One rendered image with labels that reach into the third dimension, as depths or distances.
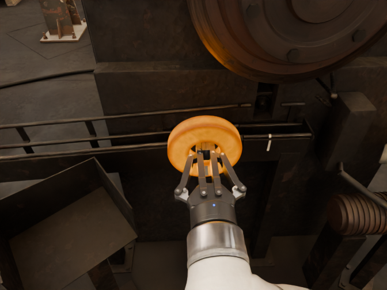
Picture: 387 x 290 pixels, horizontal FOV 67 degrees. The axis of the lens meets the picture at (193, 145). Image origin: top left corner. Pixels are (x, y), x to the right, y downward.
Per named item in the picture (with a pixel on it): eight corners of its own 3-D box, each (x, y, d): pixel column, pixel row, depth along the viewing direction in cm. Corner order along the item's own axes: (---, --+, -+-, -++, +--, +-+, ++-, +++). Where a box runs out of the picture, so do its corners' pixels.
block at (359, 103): (311, 149, 101) (334, 89, 85) (334, 149, 101) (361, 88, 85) (323, 172, 93) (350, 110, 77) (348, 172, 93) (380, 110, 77)
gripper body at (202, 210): (188, 244, 49) (186, 198, 55) (238, 242, 49) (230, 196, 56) (187, 221, 44) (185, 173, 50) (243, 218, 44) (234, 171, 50)
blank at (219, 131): (162, 118, 58) (162, 129, 56) (241, 111, 58) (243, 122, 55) (173, 168, 69) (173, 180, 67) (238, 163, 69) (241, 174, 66)
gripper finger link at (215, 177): (214, 194, 49) (222, 194, 49) (209, 147, 57) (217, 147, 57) (213, 208, 52) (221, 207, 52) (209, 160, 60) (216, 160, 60)
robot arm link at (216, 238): (245, 278, 46) (239, 243, 50) (254, 252, 39) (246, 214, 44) (187, 282, 45) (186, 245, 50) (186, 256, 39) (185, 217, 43)
